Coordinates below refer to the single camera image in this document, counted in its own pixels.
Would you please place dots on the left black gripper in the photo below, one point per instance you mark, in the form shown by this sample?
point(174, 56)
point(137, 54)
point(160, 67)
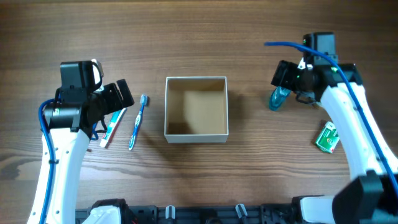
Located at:
point(115, 96)

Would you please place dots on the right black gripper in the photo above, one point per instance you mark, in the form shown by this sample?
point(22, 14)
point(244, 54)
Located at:
point(280, 75)

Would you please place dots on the blue mouthwash bottle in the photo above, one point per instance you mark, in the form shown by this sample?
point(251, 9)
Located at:
point(277, 98)

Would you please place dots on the green soap box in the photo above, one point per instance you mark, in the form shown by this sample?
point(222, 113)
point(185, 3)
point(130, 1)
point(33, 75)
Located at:
point(328, 138)

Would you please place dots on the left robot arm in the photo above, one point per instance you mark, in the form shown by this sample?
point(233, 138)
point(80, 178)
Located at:
point(68, 124)

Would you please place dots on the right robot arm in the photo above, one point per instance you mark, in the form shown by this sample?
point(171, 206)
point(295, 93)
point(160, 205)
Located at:
point(319, 79)

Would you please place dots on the teal red toothpaste tube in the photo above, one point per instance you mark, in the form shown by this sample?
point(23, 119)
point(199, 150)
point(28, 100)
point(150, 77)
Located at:
point(112, 127)

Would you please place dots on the blue white toothbrush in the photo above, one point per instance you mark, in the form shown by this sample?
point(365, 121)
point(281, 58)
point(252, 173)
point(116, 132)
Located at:
point(144, 101)

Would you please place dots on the white cardboard open box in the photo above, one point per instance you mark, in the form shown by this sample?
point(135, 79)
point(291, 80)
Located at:
point(196, 110)

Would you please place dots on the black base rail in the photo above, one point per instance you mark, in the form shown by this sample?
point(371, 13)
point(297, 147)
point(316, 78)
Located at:
point(265, 213)

